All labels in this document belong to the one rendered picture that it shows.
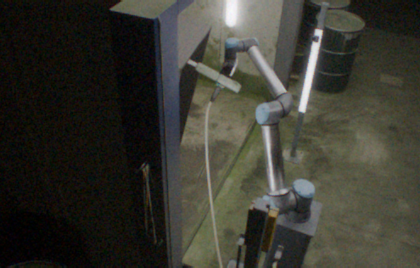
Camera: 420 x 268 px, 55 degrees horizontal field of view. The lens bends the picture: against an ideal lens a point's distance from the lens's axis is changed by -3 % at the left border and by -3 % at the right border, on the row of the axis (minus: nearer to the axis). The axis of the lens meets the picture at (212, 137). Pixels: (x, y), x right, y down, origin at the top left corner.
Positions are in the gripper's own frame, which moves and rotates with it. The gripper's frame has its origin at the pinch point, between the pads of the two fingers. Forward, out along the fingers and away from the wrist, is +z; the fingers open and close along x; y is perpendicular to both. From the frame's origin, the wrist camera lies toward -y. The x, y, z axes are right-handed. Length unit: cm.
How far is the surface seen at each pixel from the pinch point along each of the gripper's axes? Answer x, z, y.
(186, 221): -35, 6, 136
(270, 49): -38, -193, 60
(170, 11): 34, 86, -76
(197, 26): 31.7, -29.4, -10.9
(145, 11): 40, 93, -75
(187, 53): 27.0, 4.7, -11.3
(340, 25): -97, -250, 16
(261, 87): -54, -194, 109
